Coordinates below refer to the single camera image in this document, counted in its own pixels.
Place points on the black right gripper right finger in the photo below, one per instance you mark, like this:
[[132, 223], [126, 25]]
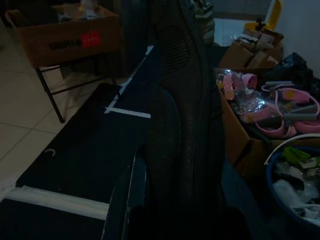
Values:
[[237, 200]]

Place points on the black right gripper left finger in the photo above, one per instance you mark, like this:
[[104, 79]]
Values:
[[117, 215]]

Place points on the black mesh shoe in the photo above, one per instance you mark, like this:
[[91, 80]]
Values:
[[190, 112]]

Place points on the blue bucket with white rim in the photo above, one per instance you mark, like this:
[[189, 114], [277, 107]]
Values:
[[275, 205]]

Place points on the white plastic wrap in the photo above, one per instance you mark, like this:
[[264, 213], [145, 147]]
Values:
[[287, 188]]

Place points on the large cardboard box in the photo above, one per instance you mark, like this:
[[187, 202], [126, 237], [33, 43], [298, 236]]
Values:
[[237, 135]]

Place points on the black floor mat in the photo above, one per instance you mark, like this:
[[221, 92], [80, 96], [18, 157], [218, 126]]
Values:
[[50, 222], [87, 150]]

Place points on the green plastic scrap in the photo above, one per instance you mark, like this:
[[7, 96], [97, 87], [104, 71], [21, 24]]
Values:
[[295, 153]]

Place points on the small white hook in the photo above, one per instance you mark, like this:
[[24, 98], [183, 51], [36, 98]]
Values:
[[50, 152]]

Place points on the pink sandal in plastic wrap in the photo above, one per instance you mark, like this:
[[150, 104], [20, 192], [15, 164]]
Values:
[[232, 85]]

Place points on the pink sandal with yellow dot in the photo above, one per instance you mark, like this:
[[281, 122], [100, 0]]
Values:
[[290, 93]]

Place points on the black metal stand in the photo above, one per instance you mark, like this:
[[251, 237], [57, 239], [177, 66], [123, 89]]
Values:
[[55, 95]]

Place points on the black plastic bag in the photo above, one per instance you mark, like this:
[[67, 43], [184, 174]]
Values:
[[292, 67]]

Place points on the small open cardboard box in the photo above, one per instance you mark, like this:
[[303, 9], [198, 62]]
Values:
[[240, 56]]

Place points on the cardboard box with red label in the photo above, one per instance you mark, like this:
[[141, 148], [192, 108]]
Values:
[[67, 42]]

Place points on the grey crumpled bag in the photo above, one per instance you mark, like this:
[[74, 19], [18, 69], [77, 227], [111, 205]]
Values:
[[206, 22]]

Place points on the yellow plastic chair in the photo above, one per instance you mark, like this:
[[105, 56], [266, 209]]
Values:
[[275, 12]]

